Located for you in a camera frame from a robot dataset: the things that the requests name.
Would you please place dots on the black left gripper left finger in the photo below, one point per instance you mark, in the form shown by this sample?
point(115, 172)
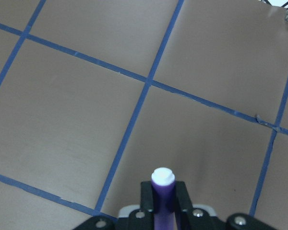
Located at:
point(141, 217)

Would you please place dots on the purple pen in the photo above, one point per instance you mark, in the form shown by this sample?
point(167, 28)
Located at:
point(163, 185)

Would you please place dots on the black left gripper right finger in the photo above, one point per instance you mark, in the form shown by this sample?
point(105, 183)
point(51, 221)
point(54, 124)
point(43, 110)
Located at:
point(198, 218)

